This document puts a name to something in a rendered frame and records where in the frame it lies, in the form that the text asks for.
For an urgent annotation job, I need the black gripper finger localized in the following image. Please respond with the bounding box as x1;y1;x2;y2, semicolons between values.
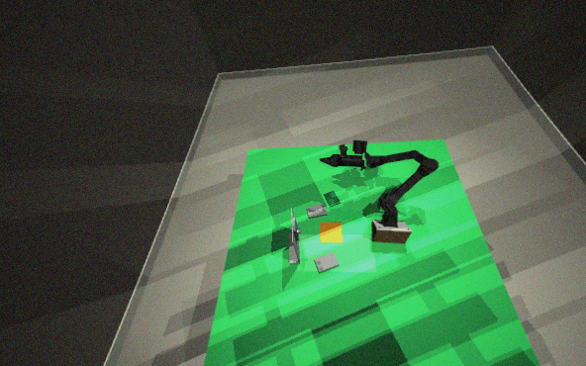
320;155;334;166

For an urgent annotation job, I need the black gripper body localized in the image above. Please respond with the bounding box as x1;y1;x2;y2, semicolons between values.
333;154;352;167

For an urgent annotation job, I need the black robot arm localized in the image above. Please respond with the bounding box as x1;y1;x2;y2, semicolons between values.
351;140;439;228

